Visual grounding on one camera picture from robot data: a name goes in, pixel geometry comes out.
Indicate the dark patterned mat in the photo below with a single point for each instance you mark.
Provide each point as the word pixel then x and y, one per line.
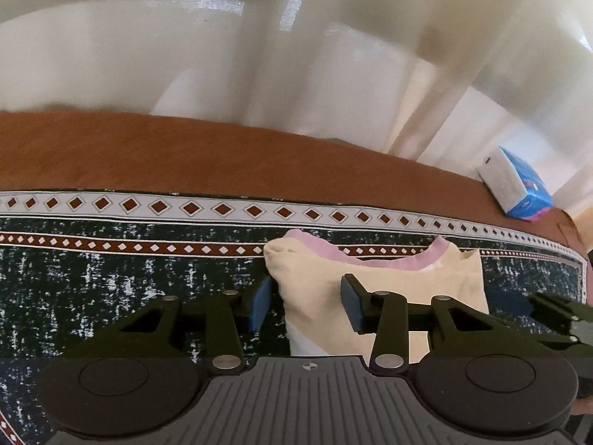
pixel 92 264

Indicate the white t-shirt with beige sleeves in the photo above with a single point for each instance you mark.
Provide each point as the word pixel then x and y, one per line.
pixel 319 282

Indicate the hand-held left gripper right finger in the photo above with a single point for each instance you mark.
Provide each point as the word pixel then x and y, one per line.
pixel 351 305

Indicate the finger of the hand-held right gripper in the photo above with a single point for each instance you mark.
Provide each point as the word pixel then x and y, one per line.
pixel 577 334
pixel 509 302

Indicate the sheer cream curtain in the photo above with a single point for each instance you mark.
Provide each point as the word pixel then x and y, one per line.
pixel 278 41

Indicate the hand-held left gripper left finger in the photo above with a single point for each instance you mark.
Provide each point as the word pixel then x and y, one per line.
pixel 261 305

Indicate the blue tissue box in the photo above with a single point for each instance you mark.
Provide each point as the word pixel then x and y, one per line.
pixel 521 185

